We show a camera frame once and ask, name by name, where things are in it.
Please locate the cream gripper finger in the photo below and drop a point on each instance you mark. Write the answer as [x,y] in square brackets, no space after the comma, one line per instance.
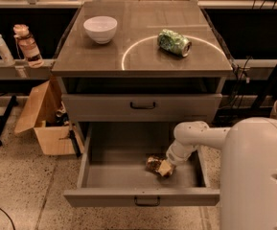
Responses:
[166,168]

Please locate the crushed orange can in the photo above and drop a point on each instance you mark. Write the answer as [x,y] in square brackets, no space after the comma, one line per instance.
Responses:
[153,163]

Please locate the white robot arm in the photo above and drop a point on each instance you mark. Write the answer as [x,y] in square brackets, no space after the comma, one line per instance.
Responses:
[248,168]

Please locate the open grey middle drawer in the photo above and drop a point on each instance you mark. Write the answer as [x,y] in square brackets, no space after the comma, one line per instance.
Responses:
[113,169]

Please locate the closed grey top drawer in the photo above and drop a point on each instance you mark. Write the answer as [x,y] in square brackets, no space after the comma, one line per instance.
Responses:
[115,107]

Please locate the grey drawer cabinet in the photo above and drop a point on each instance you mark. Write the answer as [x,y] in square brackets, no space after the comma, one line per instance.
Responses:
[132,62]

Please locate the crushed green can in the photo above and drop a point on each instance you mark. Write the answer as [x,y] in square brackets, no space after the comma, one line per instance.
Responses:
[174,43]

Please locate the wooden box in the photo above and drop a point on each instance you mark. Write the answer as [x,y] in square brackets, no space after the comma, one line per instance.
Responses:
[45,114]

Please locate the black stand leg right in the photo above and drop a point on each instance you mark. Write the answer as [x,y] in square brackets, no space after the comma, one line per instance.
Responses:
[232,112]

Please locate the black stand leg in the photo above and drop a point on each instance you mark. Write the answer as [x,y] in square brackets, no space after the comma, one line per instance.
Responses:
[2,122]
[232,112]

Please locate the white ceramic bowl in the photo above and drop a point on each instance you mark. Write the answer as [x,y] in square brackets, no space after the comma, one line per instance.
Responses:
[101,29]

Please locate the black stand leg left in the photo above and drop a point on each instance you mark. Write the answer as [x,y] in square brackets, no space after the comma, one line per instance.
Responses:
[2,122]

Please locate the brown labelled bottle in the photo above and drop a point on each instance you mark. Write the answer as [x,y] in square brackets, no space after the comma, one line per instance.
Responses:
[26,43]

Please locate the white plastic bottle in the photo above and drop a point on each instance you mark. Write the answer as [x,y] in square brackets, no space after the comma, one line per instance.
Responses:
[5,53]

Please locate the black middle drawer handle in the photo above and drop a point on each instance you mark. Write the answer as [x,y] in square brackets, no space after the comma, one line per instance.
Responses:
[147,202]

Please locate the black drawer handle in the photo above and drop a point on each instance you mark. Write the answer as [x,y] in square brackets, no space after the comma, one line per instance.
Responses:
[147,202]
[143,106]

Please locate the black top drawer handle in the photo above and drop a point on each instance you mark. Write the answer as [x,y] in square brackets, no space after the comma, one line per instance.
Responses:
[143,106]

